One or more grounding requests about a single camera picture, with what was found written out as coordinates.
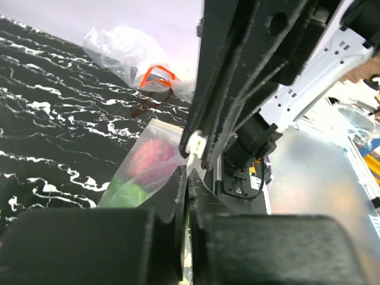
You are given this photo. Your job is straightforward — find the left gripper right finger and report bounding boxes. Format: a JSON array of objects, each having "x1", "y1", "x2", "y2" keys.
[{"x1": 187, "y1": 170, "x2": 367, "y2": 284}]

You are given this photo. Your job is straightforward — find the zip bag with white slices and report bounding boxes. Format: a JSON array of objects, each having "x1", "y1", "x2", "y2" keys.
[{"x1": 97, "y1": 119, "x2": 188, "y2": 208}]

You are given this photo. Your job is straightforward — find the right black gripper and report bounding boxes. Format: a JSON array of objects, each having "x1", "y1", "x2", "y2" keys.
[{"x1": 179, "y1": 1, "x2": 340, "y2": 170}]

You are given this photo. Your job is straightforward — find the green lettuce head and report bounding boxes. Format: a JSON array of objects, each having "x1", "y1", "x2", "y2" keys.
[{"x1": 97, "y1": 178, "x2": 156, "y2": 208}]

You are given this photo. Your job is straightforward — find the crumpled clear bags pile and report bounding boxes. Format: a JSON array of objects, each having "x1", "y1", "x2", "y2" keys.
[{"x1": 83, "y1": 26, "x2": 196, "y2": 103}]

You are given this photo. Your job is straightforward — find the purple onion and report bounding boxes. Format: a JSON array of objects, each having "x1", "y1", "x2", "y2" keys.
[{"x1": 128, "y1": 138, "x2": 176, "y2": 189}]

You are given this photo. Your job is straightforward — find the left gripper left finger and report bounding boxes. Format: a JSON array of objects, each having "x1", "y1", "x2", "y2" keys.
[{"x1": 1, "y1": 166, "x2": 187, "y2": 284}]

